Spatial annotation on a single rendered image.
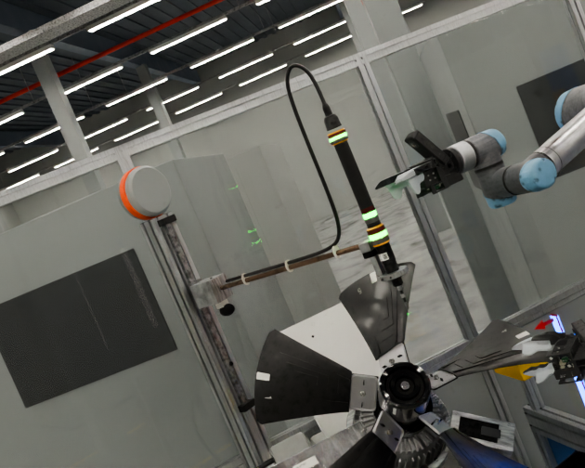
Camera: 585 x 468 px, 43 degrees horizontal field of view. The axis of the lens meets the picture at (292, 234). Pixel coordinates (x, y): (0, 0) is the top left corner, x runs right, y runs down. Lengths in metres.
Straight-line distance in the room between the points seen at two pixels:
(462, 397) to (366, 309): 0.84
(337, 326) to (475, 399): 0.74
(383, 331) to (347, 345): 0.25
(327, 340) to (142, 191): 0.68
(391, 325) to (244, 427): 0.64
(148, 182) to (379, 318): 0.79
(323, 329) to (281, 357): 0.36
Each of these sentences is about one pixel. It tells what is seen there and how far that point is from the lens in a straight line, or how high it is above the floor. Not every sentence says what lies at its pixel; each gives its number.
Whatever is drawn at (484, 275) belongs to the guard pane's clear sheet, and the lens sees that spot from 2.69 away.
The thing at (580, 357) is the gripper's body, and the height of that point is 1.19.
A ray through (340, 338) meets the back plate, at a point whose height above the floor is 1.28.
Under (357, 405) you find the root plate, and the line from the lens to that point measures 1.83.
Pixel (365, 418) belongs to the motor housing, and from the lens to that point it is 1.90.
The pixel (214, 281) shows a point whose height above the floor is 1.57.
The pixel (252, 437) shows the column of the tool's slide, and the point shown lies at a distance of 2.32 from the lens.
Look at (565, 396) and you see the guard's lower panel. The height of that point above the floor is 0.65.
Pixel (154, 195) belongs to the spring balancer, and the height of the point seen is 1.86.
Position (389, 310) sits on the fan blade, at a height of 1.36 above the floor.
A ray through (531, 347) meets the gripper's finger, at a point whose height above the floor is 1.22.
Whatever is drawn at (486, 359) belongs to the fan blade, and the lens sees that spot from 1.84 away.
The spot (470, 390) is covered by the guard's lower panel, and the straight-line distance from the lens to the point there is 2.69.
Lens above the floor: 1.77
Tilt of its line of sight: 4 degrees down
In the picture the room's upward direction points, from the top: 23 degrees counter-clockwise
